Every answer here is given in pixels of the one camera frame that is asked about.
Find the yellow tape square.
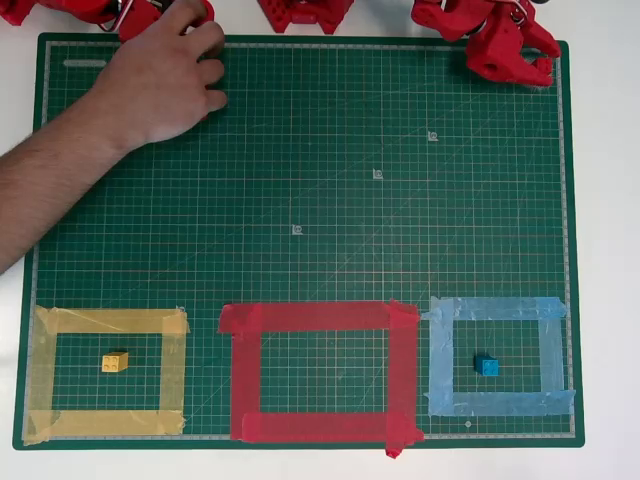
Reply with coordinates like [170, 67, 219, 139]
[22, 304, 191, 446]

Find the red tape square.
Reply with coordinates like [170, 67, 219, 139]
[217, 298, 425, 460]

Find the person's hairy forearm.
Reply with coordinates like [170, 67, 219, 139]
[0, 83, 149, 276]

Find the green cutting mat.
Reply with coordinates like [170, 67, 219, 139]
[12, 32, 585, 451]

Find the blue tape square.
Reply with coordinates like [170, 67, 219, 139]
[421, 295, 577, 418]

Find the blue toy brick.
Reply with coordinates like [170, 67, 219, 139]
[473, 352, 500, 377]

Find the person's hand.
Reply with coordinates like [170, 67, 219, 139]
[89, 1, 229, 147]

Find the yellow toy brick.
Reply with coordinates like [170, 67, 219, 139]
[101, 351, 130, 374]

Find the red leader arm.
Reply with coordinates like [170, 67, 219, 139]
[0, 0, 216, 44]

